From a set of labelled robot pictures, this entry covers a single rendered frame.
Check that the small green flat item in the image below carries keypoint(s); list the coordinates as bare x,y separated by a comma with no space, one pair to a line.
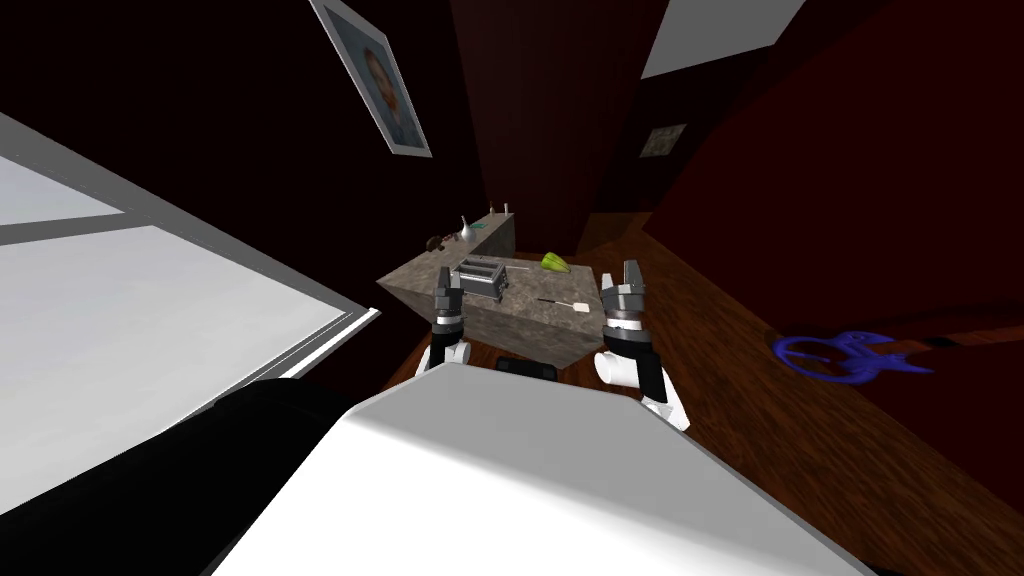
478,226

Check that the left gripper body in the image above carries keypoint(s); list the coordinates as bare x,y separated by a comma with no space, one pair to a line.
448,308

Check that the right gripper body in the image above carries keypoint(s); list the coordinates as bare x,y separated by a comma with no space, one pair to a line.
624,302

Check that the blue electric guitar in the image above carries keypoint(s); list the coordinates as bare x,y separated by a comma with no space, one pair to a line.
848,358

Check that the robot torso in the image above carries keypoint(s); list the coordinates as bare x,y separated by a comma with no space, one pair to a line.
512,480

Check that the grey framed window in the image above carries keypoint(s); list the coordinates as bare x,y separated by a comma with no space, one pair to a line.
120,320

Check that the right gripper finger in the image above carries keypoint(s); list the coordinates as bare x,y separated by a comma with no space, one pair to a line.
608,282
634,273

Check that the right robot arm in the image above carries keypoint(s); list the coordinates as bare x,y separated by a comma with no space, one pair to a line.
640,372

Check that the silver toaster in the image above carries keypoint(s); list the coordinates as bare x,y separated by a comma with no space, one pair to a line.
482,278

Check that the large framed portrait picture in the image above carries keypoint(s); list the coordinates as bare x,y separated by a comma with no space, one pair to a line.
380,76

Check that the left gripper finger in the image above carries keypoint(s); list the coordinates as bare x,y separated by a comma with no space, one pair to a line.
443,280
458,285

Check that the small dark item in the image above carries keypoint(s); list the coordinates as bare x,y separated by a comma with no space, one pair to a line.
437,242

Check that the small framed picture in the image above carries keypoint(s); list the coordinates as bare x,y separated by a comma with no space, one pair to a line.
662,141

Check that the green lettuce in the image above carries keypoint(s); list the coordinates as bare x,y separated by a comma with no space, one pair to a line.
556,262

